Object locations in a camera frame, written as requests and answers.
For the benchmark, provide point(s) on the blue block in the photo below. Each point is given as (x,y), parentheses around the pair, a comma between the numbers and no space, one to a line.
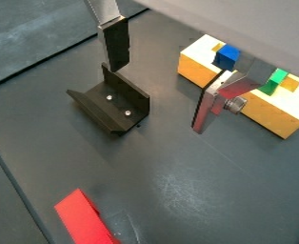
(227,57)

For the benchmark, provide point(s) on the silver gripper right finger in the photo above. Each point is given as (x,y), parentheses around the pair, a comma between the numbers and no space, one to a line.
(221,95)

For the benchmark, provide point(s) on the yellow white wooden board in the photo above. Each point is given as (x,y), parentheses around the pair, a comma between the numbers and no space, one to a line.
(273,111)

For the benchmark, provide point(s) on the green block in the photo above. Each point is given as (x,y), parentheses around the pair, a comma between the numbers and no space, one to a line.
(273,81)

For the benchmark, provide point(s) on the black metal bracket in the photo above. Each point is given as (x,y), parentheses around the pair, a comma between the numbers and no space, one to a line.
(115,103)

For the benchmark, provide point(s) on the red cross-shaped block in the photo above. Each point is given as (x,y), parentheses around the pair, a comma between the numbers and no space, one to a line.
(81,219)

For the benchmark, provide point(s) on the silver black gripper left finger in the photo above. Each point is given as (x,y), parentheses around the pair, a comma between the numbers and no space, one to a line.
(112,31)

